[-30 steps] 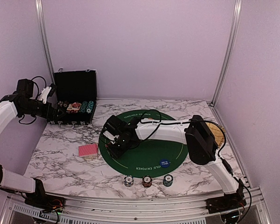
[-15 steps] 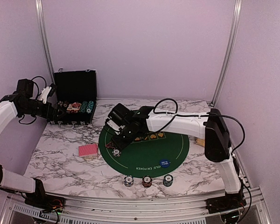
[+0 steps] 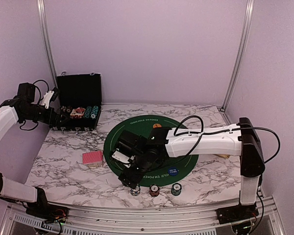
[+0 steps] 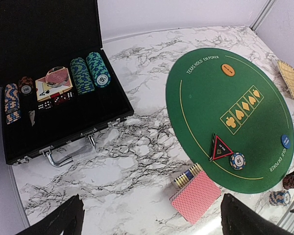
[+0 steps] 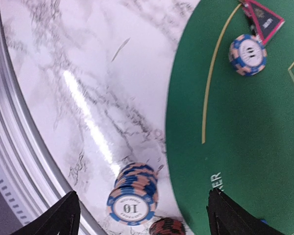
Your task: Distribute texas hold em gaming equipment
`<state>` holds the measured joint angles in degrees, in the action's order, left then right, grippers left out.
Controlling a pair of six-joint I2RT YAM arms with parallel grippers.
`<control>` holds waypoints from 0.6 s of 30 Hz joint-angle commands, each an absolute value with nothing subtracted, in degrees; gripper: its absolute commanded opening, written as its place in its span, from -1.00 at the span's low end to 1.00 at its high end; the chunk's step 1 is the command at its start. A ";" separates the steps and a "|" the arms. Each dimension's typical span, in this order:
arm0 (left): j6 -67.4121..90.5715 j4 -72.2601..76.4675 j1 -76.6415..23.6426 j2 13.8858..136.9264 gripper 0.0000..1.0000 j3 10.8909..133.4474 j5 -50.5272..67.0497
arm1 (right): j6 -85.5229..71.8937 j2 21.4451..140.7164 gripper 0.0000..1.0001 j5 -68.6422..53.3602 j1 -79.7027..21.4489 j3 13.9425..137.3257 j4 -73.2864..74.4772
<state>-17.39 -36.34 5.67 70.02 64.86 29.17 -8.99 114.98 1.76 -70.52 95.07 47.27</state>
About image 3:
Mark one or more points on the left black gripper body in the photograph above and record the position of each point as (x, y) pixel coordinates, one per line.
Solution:
(51, 122)

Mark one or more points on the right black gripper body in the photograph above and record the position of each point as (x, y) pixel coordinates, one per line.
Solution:
(128, 177)

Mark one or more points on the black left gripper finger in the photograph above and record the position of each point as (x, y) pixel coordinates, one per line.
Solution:
(63, 119)
(61, 112)

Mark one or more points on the blue white chip stack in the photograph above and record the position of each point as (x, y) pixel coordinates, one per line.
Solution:
(135, 191)

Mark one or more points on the blue small blind button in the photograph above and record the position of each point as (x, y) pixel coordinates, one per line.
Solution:
(173, 171)

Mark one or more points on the orange big blind button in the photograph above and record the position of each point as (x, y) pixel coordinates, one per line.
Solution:
(157, 125)

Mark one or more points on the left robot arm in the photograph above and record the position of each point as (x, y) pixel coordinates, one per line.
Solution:
(17, 111)

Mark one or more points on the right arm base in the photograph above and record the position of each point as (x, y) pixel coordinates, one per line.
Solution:
(237, 212)

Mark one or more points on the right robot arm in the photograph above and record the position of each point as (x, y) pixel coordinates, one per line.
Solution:
(201, 132)

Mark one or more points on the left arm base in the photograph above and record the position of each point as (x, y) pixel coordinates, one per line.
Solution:
(41, 208)

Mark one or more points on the blue tan chip row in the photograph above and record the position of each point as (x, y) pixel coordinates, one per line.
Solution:
(63, 109)

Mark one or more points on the brown 100 chip stack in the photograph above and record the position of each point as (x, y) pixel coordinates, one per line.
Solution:
(69, 109)

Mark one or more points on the boxed playing card deck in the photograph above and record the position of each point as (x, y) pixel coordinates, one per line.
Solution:
(74, 115)

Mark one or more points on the black poker chip case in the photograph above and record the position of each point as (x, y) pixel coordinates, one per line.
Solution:
(80, 90)

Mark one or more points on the dark green chip row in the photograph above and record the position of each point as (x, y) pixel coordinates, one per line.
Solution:
(88, 111)

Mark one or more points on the teal 50 chip row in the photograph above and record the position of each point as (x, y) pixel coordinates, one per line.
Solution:
(94, 112)

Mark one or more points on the red back card deck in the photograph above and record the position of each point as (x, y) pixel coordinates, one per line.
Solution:
(93, 158)

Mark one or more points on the round green poker mat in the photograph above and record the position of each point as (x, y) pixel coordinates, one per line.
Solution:
(143, 125)

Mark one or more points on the teal chip stack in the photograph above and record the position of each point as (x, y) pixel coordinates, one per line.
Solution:
(176, 189)

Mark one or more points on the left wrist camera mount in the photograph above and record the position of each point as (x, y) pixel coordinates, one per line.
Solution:
(49, 97)

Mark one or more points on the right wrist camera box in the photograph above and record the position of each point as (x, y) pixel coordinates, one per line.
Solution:
(128, 147)

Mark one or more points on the aluminium front rail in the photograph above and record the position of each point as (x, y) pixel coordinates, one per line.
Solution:
(188, 220)

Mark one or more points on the left aluminium frame post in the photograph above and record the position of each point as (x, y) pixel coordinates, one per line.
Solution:
(45, 34)

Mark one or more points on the aluminium frame post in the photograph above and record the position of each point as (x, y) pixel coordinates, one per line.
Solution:
(240, 54)
(45, 34)

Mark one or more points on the right aluminium frame post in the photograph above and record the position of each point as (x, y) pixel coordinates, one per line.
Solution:
(240, 54)

